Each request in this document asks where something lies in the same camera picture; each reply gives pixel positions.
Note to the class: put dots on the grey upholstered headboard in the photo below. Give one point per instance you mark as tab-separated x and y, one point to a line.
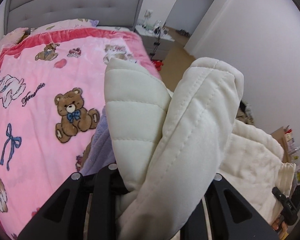
36	13

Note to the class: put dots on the lilac knitted garment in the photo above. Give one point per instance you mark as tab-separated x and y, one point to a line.
100	153

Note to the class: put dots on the person's right hand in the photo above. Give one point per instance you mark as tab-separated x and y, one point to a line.
280	226

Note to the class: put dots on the grey bedside table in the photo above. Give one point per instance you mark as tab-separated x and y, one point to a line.
156	46

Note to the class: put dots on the red object on floor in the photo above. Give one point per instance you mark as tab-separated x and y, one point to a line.
158	64

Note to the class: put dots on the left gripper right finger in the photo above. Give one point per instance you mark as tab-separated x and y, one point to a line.
225	214

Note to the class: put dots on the cream quilted jacket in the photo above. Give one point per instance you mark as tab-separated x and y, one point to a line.
168	146

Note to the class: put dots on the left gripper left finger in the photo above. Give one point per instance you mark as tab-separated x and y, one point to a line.
83	207

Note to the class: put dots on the pink cartoon fleece blanket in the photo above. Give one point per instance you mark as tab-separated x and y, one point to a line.
51	100

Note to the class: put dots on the cardboard box with items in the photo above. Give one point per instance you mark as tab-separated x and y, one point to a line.
291	150

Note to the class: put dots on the floral bed sheet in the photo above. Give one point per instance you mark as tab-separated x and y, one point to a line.
73	24

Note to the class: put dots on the pink fluffy pillow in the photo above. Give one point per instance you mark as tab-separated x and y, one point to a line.
14	36

